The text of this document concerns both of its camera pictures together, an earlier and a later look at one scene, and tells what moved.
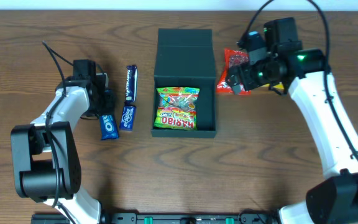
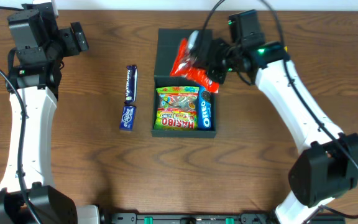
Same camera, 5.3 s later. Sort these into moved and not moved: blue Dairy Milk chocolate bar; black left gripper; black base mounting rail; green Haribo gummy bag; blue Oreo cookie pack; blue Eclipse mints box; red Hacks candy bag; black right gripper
Moved: red Hacks candy bag; black left gripper; black right gripper; blue Oreo cookie pack
Not moved: blue Dairy Milk chocolate bar; green Haribo gummy bag; black base mounting rail; blue Eclipse mints box
